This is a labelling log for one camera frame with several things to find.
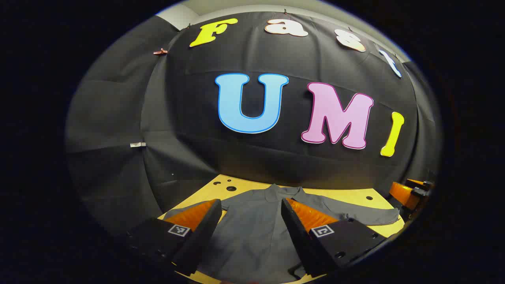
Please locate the silver metal clip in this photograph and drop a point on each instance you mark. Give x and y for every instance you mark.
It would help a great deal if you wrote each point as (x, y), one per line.
(138, 144)

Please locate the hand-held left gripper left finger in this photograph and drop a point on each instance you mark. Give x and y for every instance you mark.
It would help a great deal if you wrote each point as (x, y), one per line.
(203, 232)

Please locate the copper red clip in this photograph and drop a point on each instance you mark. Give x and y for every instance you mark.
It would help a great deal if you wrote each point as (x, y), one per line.
(160, 51)

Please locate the grey button shirt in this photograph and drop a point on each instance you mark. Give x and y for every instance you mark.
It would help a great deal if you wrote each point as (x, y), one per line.
(252, 232)

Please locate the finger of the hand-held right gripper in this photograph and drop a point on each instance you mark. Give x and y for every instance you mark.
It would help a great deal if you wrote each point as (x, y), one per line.
(400, 193)

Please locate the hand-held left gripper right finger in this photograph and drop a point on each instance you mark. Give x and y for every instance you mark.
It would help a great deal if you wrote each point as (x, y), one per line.
(298, 236)

